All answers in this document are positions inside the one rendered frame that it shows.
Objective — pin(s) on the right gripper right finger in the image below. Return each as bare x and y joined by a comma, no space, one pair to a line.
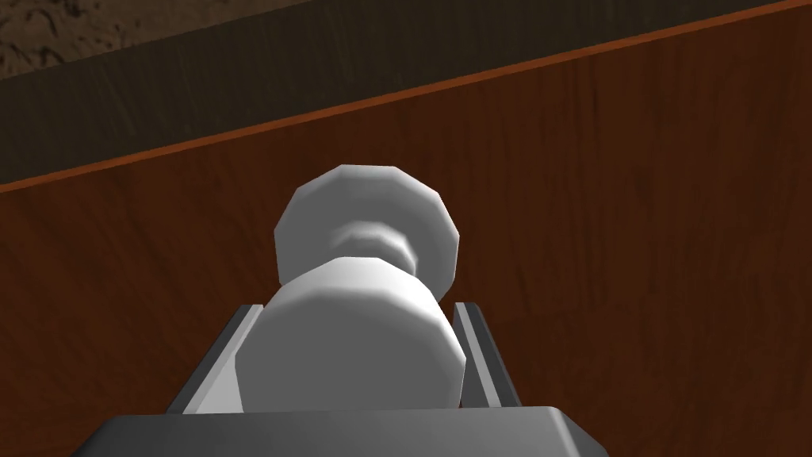
483,368

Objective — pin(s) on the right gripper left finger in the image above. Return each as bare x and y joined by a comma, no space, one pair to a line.
216,374

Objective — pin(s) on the white round door knob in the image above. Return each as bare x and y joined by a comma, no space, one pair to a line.
355,330

